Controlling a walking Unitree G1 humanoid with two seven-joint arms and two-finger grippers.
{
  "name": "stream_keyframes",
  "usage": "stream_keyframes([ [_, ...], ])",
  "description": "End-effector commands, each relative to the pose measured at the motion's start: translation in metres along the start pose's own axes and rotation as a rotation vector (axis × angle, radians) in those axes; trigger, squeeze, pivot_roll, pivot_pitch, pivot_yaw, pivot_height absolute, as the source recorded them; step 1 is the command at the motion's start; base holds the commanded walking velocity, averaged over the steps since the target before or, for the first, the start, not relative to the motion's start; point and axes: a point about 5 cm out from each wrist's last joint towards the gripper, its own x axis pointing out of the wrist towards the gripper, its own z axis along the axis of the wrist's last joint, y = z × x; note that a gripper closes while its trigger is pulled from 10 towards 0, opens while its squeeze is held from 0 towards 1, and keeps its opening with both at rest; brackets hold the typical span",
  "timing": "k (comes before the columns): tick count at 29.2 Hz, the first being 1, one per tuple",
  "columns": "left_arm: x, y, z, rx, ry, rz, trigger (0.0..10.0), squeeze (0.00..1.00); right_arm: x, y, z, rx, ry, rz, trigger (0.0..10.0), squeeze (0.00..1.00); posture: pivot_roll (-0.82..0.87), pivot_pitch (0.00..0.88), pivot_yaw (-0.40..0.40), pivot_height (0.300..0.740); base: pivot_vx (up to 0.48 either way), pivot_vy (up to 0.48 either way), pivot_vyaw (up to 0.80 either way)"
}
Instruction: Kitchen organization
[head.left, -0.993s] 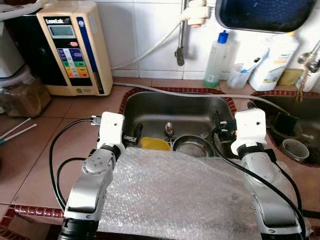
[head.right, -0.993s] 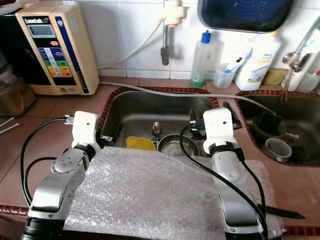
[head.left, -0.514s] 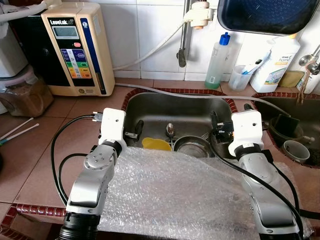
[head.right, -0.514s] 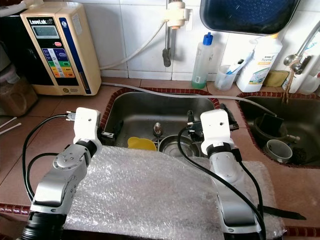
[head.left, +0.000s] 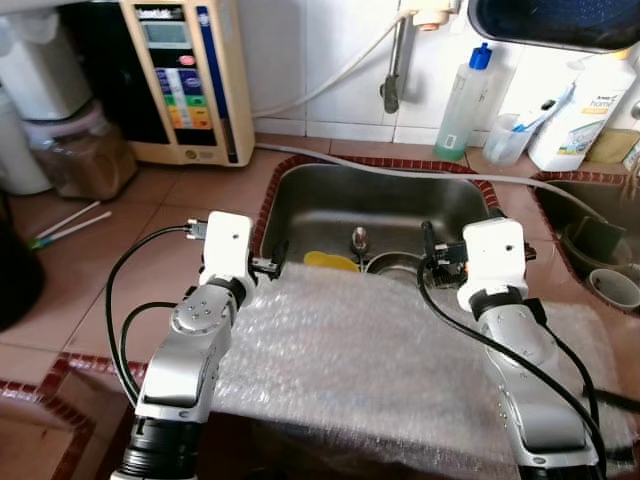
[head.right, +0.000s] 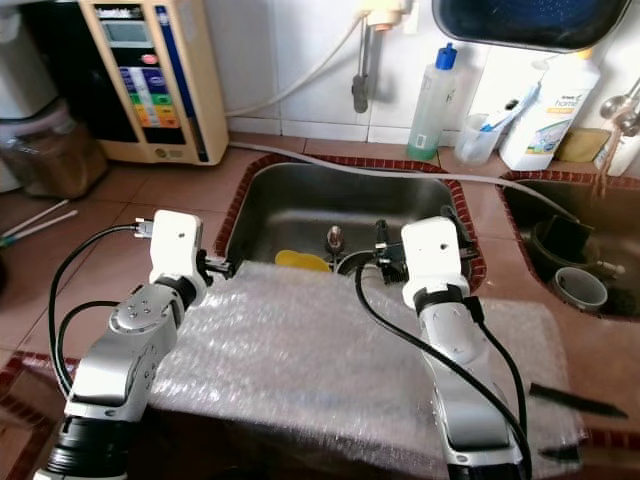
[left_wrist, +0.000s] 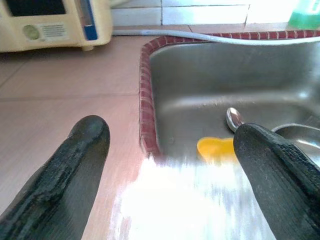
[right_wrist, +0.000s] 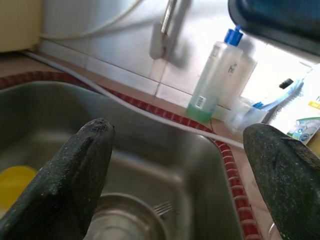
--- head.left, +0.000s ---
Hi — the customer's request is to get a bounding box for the round steel dish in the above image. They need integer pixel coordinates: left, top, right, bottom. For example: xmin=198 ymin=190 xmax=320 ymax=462
xmin=365 ymin=252 xmax=426 ymax=281

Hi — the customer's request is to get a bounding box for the large steel sink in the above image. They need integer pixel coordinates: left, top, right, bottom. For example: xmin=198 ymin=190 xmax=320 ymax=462
xmin=250 ymin=157 xmax=506 ymax=281

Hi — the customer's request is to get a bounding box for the steel spoon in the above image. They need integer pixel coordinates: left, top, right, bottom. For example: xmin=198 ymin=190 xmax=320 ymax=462
xmin=348 ymin=226 xmax=371 ymax=263

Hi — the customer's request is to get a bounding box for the clear bubble wrap sheet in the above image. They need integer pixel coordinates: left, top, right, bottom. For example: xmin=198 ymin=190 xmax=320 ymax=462
xmin=215 ymin=262 xmax=636 ymax=471

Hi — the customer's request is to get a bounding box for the clear measuring cup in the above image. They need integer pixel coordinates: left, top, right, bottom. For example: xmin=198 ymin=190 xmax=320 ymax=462
xmin=483 ymin=113 xmax=546 ymax=166

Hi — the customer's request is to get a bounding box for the clear bottle with blue cap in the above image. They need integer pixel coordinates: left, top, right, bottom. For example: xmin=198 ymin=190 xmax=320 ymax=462
xmin=433 ymin=43 xmax=496 ymax=161

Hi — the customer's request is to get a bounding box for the dark pot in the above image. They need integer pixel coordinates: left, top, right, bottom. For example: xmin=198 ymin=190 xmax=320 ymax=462
xmin=560 ymin=215 xmax=633 ymax=273

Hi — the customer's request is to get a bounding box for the small steel sink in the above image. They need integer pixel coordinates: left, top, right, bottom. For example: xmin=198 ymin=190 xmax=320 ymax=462
xmin=530 ymin=172 xmax=640 ymax=316

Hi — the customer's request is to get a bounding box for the grey bowl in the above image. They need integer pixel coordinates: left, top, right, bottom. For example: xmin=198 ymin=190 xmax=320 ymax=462
xmin=587 ymin=268 xmax=640 ymax=311

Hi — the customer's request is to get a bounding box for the blue and white toothbrush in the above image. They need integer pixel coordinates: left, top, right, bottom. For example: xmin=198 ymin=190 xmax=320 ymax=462
xmin=512 ymin=85 xmax=576 ymax=133

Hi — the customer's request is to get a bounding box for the white stick with green tip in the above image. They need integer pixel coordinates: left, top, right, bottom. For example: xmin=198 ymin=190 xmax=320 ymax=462
xmin=35 ymin=200 xmax=103 ymax=241
xmin=30 ymin=210 xmax=113 ymax=251

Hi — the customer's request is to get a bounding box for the white detergent bottle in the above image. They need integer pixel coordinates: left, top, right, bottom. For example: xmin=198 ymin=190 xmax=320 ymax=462
xmin=527 ymin=45 xmax=639 ymax=173

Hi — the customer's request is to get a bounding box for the yellow sponge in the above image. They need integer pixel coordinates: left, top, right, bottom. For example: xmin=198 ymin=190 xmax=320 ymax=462
xmin=585 ymin=128 xmax=640 ymax=169

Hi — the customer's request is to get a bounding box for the beige water ionizer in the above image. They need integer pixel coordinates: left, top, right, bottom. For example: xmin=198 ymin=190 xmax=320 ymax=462
xmin=118 ymin=0 xmax=256 ymax=168

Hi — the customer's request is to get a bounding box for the clear jar of brown powder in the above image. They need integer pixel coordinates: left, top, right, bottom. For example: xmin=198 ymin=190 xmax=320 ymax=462
xmin=25 ymin=100 xmax=139 ymax=199

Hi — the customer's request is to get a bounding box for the large black round appliance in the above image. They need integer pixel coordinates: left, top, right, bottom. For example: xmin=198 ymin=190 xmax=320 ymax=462
xmin=0 ymin=195 xmax=46 ymax=331

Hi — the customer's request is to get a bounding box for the dark blue tray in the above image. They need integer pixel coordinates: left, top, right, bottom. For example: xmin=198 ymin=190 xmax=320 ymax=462
xmin=467 ymin=0 xmax=640 ymax=53

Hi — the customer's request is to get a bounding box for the white canister with green band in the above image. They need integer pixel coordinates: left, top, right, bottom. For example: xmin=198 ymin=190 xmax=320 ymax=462
xmin=0 ymin=90 xmax=51 ymax=196

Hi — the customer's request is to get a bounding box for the white plastic container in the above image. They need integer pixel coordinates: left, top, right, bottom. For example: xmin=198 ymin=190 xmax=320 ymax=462
xmin=0 ymin=12 xmax=96 ymax=121

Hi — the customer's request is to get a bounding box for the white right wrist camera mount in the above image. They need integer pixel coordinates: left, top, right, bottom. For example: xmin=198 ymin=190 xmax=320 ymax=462
xmin=457 ymin=217 xmax=529 ymax=314

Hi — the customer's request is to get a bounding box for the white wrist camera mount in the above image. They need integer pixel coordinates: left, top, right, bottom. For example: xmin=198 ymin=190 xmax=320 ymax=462
xmin=199 ymin=211 xmax=255 ymax=288
xmin=457 ymin=217 xmax=529 ymax=314

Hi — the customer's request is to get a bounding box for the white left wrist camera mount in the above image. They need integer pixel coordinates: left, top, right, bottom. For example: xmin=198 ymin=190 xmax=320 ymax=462
xmin=199 ymin=211 xmax=255 ymax=288

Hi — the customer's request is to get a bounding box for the long white drain hose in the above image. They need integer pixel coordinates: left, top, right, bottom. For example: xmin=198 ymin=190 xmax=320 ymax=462
xmin=255 ymin=143 xmax=611 ymax=226

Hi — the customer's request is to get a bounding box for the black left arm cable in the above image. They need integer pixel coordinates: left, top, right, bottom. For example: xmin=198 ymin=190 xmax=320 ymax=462
xmin=104 ymin=222 xmax=206 ymax=406

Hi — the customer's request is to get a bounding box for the wall faucet with cream diverter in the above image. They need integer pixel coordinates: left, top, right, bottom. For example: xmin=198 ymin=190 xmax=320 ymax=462
xmin=380 ymin=0 xmax=463 ymax=114

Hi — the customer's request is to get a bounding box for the white faucet hose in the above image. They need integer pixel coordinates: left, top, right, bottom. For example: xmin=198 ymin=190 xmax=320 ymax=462
xmin=252 ymin=15 xmax=416 ymax=119

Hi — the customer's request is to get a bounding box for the black strap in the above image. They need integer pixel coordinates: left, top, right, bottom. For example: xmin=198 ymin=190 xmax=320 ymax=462
xmin=585 ymin=385 xmax=640 ymax=416

